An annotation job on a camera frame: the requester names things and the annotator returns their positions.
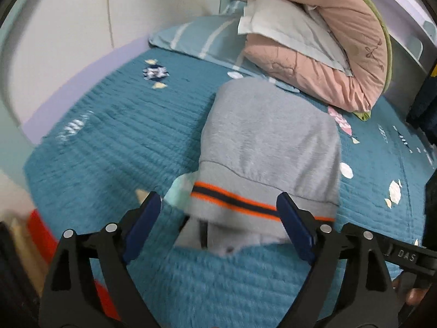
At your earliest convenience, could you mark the teal striped pillow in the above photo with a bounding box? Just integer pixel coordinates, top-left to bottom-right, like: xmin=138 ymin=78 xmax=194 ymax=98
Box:
xmin=148 ymin=1 xmax=270 ymax=76

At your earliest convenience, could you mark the grey and navy zip jacket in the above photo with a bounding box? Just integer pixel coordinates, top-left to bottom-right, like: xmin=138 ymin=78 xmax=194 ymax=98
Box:
xmin=174 ymin=77 xmax=342 ymax=257

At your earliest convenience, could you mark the pink quilt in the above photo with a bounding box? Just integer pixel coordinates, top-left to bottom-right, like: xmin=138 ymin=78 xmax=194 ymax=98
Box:
xmin=242 ymin=0 xmax=393 ymax=112

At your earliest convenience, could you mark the teal quilted bedspread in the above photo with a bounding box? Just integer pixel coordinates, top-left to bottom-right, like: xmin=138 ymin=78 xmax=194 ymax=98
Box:
xmin=24 ymin=46 xmax=437 ymax=328

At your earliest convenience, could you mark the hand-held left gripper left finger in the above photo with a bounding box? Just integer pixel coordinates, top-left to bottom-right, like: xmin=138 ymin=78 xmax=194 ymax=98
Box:
xmin=38 ymin=191 xmax=163 ymax=328

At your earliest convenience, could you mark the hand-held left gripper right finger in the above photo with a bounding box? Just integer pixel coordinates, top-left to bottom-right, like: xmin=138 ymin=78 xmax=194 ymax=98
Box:
xmin=276 ymin=192 xmax=400 ymax=328

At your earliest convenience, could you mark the lilac shelf unit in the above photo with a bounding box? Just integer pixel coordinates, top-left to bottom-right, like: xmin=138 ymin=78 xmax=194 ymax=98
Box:
xmin=352 ymin=0 xmax=437 ymax=76

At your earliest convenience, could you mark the yellow and navy puffer jacket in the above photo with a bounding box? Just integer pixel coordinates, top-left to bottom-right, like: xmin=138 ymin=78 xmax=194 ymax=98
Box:
xmin=406 ymin=58 xmax=437 ymax=130

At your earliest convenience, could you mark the white pillow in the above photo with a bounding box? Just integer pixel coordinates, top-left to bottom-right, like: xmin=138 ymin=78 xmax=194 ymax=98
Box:
xmin=238 ymin=0 xmax=354 ymax=77

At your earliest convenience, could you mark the red object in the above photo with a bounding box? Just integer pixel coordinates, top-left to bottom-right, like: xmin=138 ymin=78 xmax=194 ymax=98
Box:
xmin=27 ymin=210 xmax=120 ymax=322

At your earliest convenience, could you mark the person's right hand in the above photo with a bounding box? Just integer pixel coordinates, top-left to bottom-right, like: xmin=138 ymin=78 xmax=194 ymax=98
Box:
xmin=392 ymin=273 xmax=429 ymax=306

